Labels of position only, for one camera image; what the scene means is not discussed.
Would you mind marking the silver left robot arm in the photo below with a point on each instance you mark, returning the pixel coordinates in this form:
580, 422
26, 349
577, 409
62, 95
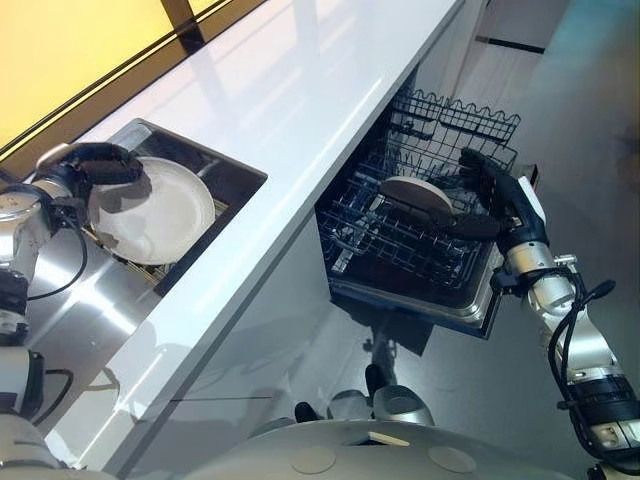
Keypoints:
25, 260

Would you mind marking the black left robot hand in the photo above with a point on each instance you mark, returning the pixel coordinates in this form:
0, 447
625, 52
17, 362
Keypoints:
107, 167

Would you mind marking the dark window frame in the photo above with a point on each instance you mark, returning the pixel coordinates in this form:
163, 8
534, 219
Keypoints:
115, 55

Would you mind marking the silver robot torso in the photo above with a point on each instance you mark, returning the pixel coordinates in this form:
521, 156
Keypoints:
360, 452

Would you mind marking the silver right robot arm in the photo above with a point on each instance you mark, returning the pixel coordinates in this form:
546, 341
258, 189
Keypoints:
575, 340

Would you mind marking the silver robot leg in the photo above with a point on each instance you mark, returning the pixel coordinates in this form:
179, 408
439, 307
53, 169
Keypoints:
350, 402
402, 402

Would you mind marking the stainless steel dishwasher drawer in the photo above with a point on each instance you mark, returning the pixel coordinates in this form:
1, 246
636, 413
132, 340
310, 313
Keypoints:
450, 300

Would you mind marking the white kitchen counter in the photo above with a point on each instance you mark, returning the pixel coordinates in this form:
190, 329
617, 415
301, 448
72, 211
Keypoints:
240, 200

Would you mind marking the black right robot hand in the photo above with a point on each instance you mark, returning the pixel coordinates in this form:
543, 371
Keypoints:
492, 197

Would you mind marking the large white plate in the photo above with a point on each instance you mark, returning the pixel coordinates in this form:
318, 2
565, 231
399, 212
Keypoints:
155, 210

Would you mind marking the wooden sink rack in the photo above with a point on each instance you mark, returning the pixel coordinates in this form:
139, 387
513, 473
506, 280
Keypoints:
155, 272

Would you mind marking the stainless steel sink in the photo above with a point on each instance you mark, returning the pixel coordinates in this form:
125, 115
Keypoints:
165, 200

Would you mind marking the small beige plate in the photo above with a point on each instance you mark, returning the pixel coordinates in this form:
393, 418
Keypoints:
417, 192

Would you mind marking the dark robot foot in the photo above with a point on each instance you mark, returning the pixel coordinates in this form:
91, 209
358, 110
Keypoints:
374, 380
306, 411

